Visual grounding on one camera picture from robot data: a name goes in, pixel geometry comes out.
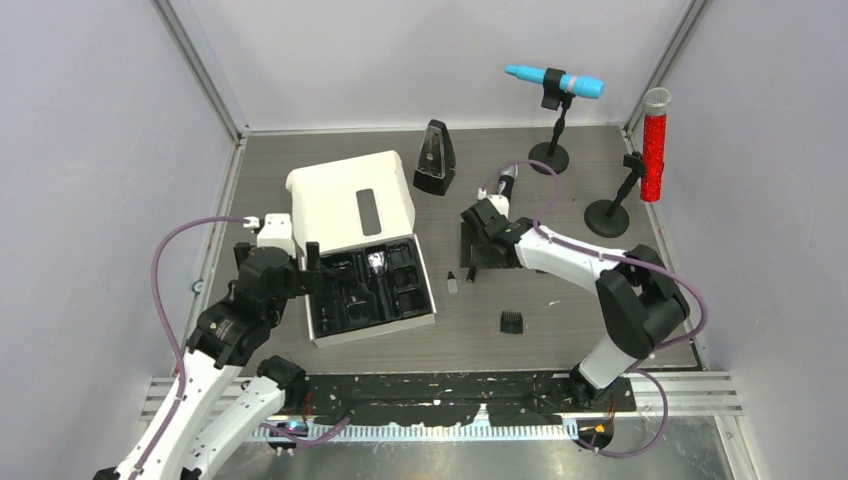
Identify white box with black tray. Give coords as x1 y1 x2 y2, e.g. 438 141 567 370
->
285 150 437 347

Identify black and silver hair clipper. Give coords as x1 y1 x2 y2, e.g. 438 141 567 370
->
497 165 518 201

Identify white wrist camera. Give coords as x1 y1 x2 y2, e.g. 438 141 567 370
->
477 188 510 217
243 213 297 257

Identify black clipper comb guard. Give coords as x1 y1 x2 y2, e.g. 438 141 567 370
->
500 311 524 335

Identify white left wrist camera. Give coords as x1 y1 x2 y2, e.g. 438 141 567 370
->
243 213 297 257

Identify black stand of red microphone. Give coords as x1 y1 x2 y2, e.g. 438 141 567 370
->
584 151 646 238

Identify black stand of blue microphone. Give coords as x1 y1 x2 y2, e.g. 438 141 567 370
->
527 68 576 177

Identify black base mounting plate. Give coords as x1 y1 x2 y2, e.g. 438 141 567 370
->
280 371 636 427

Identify blue microphone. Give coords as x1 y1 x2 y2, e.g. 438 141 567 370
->
504 65 605 99

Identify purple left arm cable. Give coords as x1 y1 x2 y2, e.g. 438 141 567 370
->
129 215 356 480

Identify black metronome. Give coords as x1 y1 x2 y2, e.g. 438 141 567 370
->
413 119 456 196

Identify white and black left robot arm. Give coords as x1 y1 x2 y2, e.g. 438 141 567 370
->
94 240 321 479

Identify red glitter microphone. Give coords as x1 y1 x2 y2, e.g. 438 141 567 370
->
640 87 672 203

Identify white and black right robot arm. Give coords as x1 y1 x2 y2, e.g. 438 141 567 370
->
460 198 690 411

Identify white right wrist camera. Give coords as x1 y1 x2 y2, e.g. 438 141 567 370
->
477 188 510 217

